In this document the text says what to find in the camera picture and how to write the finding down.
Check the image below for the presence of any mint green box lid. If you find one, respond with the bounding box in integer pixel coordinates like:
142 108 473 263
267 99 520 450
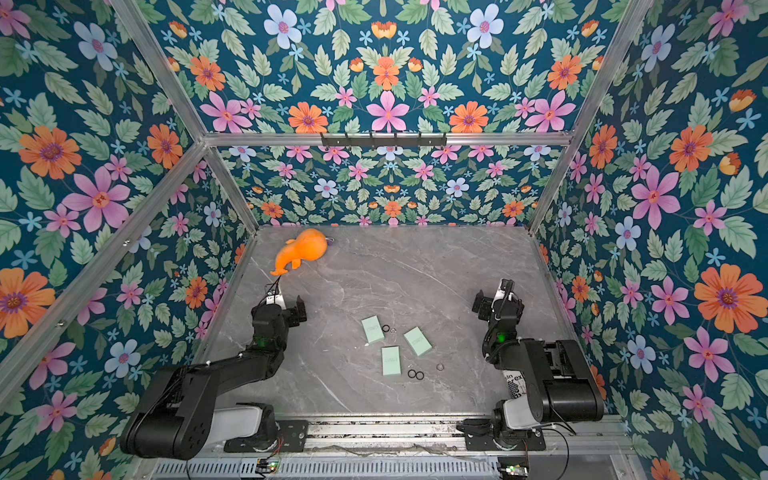
381 346 402 377

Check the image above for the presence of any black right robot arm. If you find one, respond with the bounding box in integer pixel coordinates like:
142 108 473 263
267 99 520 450
457 279 605 450

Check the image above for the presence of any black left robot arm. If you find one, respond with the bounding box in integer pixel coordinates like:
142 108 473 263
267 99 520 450
119 297 307 460

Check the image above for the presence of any orange plush toy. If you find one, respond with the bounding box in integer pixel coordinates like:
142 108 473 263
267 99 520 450
270 229 328 277

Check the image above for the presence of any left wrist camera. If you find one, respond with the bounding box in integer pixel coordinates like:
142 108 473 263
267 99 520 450
265 286 286 309

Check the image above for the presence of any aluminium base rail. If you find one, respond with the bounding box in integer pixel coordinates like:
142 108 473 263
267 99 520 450
193 413 636 461

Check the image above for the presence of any black hook rail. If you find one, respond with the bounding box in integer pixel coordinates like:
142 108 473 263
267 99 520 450
320 133 448 148

